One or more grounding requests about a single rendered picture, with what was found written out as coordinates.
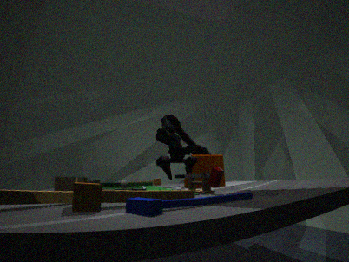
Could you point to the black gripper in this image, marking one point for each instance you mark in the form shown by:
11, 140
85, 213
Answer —
164, 162

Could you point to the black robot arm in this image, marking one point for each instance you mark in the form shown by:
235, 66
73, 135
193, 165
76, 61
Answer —
166, 135

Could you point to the green putting mat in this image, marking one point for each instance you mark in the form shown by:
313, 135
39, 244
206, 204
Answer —
149, 188

